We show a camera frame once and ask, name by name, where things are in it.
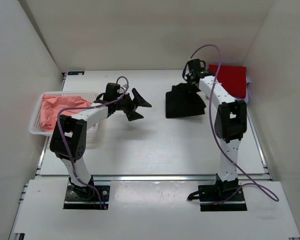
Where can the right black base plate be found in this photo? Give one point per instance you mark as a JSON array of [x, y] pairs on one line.
[[222, 196]]

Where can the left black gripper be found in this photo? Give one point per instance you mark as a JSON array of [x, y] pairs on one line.
[[131, 114]]

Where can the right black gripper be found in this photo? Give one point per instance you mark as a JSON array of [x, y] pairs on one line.
[[189, 77]]

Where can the lavender folded t shirt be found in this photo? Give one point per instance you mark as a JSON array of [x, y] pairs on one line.
[[247, 95]]

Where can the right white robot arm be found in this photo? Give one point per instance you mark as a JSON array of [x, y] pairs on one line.
[[229, 126]]

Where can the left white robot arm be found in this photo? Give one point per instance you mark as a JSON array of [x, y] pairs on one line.
[[69, 138]]

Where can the pink t shirt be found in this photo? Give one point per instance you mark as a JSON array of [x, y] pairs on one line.
[[51, 106]]

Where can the white plastic basket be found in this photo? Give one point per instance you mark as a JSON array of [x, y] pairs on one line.
[[34, 126]]

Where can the white front board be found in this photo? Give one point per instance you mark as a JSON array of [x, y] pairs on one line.
[[151, 211]]

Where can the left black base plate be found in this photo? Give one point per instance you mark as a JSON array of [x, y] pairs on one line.
[[77, 200]]

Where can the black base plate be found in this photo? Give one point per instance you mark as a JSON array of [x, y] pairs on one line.
[[77, 200], [222, 196]]

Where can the aluminium rail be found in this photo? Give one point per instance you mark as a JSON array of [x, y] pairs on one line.
[[156, 178]]

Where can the black t shirt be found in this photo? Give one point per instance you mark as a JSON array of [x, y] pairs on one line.
[[183, 101]]

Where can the red folded t shirt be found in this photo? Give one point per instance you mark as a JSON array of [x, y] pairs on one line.
[[233, 80]]

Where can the small dark label sticker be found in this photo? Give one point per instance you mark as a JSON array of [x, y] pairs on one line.
[[76, 73]]

